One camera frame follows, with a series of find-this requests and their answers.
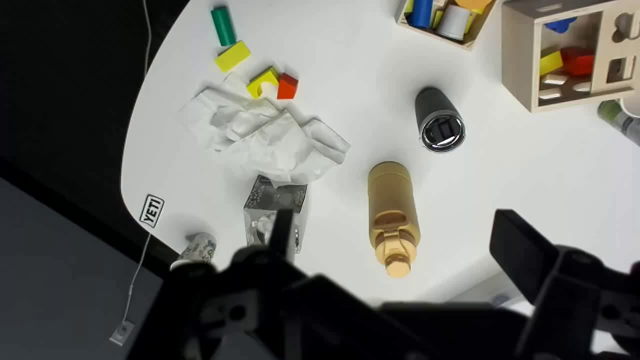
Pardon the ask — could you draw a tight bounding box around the wooden toy box sliding lid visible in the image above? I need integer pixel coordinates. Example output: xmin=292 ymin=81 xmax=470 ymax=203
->
xmin=594 ymin=0 xmax=640 ymax=95

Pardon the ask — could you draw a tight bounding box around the yellow orange wooden block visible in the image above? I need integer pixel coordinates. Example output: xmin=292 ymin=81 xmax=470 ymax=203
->
xmin=457 ymin=0 xmax=496 ymax=16

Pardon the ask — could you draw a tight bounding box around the silver metal knob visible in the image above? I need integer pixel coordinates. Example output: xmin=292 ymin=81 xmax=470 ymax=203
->
xmin=168 ymin=230 xmax=220 ymax=272

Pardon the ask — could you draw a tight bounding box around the open wooden tray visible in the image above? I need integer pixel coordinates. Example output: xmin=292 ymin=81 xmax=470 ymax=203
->
xmin=396 ymin=0 xmax=497 ymax=50

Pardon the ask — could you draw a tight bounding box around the YETI sticker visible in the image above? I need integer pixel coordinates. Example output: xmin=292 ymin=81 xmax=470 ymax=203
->
xmin=138 ymin=192 xmax=165 ymax=230

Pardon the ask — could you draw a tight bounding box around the blue wooden cylinder block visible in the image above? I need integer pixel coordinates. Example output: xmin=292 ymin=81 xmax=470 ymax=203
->
xmin=408 ymin=0 xmax=436 ymax=32

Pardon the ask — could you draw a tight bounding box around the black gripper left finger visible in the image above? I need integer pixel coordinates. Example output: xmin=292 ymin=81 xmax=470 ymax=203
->
xmin=265 ymin=207 xmax=299 ymax=263

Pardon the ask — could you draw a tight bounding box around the red wooden block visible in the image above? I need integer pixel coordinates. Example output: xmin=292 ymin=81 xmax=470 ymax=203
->
xmin=273 ymin=69 xmax=299 ymax=101
xmin=559 ymin=45 xmax=596 ymax=77

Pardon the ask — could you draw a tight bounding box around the yellow wooden rectangular block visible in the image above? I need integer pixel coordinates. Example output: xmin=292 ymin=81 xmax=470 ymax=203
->
xmin=213 ymin=38 xmax=253 ymax=73

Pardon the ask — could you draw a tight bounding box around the yellow wooden arch block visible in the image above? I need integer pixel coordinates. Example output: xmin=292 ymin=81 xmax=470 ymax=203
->
xmin=245 ymin=64 xmax=281 ymax=99

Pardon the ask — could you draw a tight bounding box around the green wooden cylinder block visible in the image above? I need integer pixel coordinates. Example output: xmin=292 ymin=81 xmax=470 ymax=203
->
xmin=209 ymin=3 xmax=240 ymax=47

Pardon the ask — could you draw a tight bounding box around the thin white cable with tag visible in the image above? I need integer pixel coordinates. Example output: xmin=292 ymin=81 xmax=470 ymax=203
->
xmin=108 ymin=0 xmax=155 ymax=347

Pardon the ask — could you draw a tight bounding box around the dark grey cylindrical tumbler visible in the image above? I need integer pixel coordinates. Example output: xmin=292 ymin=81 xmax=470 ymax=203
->
xmin=413 ymin=85 xmax=468 ymax=151

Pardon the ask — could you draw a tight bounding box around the crumpled clear plastic bag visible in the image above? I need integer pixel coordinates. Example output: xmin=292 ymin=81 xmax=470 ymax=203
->
xmin=178 ymin=80 xmax=352 ymax=185

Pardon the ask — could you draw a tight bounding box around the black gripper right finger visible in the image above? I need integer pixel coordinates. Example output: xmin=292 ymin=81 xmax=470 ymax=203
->
xmin=488 ymin=207 xmax=563 ymax=306

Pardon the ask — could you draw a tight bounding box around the white wooden cylinder block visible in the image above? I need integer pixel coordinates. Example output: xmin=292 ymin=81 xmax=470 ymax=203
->
xmin=436 ymin=2 xmax=475 ymax=41

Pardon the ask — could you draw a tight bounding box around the wooden shape sorter toy box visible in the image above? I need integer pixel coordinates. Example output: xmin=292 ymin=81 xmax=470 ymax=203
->
xmin=499 ymin=0 xmax=640 ymax=113

